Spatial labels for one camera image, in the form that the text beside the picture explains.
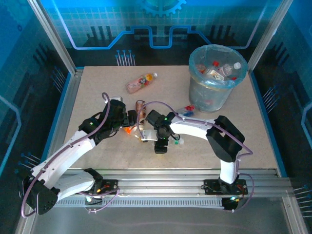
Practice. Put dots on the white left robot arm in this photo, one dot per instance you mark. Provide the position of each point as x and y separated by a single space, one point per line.
61 156

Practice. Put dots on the clear bottle brown residue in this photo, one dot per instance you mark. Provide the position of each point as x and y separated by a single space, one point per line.
142 124

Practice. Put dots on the transparent plastic bin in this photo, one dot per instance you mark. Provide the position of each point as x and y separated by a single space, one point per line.
207 97

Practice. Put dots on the blue table edge strip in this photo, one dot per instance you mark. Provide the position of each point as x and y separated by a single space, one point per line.
268 122
54 122

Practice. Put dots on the black control box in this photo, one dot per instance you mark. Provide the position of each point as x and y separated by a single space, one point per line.
230 204

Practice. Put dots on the clear bottle green label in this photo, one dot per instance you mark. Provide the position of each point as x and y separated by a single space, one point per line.
176 142

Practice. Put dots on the brown tea bottle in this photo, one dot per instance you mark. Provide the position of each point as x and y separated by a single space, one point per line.
140 108

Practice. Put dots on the orange label bottle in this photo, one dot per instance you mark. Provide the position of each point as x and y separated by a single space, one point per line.
127 129

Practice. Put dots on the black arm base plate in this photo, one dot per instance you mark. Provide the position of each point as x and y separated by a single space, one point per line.
210 186
111 185

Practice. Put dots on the clear plastic bottle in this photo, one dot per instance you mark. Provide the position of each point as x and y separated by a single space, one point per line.
229 69

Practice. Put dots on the aluminium frame rail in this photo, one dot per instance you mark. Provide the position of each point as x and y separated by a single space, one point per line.
158 180

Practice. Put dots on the aluminium side rail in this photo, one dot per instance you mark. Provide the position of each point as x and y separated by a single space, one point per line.
64 117

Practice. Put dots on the pink peach drink bottle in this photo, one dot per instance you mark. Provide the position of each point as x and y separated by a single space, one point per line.
141 82

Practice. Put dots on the blue plastic bin liner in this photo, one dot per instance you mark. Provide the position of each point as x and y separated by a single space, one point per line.
193 70

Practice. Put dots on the aluminium frame post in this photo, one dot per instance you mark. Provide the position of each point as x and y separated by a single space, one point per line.
54 36
267 36

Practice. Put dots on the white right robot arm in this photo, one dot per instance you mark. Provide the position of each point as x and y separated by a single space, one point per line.
195 126

